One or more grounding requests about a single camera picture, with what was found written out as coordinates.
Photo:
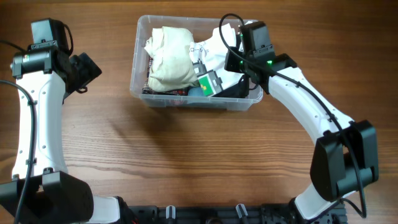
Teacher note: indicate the red navy plaid shirt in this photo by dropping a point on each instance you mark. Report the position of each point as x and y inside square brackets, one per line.
[147, 90]

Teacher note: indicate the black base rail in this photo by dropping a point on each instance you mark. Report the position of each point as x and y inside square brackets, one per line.
[263, 214]

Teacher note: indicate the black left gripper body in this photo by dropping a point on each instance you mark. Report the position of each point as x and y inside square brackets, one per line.
[85, 71]

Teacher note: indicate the clear plastic storage container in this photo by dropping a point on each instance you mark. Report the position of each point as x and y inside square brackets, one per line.
[202, 29]

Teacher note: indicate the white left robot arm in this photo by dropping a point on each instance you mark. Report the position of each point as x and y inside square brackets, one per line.
[41, 189]

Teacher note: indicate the blue denim jeans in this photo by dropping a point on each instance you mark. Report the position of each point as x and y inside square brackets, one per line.
[196, 92]

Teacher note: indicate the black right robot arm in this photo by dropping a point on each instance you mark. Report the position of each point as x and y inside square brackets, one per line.
[345, 156]

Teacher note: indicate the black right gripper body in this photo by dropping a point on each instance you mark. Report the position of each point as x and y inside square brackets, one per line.
[237, 61]

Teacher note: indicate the black cloth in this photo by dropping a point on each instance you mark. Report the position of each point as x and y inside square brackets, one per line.
[239, 90]

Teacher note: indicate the cream cloth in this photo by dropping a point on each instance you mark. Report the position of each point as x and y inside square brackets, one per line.
[171, 67]

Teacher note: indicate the white printed t-shirt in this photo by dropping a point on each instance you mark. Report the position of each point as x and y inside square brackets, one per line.
[208, 59]

